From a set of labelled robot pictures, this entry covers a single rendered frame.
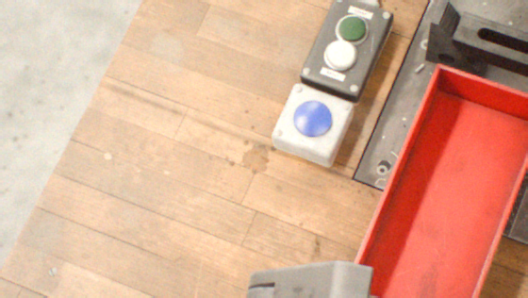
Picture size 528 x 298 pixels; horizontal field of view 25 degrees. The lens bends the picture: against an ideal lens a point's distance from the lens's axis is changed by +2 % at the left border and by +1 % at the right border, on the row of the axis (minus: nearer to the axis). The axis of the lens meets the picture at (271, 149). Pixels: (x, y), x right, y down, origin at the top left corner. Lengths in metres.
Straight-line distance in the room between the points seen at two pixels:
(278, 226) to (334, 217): 0.06
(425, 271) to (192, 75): 0.33
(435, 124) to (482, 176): 0.07
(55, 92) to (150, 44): 1.02
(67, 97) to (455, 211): 1.23
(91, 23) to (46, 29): 0.09
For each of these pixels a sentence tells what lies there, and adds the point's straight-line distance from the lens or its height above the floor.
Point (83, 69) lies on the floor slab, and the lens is 2.34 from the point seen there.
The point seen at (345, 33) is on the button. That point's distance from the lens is 1.27.
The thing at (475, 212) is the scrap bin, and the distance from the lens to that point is 1.23.
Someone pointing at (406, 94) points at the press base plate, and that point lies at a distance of 1.28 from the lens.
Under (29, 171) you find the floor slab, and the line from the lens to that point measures 2.28.
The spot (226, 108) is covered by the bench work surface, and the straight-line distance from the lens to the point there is 1.28.
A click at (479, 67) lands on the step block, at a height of 0.91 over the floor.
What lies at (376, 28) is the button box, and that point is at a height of 0.93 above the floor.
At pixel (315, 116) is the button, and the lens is 1.23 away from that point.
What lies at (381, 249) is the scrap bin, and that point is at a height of 0.90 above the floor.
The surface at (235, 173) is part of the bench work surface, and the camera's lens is 1.25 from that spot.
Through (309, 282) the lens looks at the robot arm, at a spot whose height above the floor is 1.32.
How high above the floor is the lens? 2.07
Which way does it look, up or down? 69 degrees down
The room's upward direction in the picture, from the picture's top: 10 degrees counter-clockwise
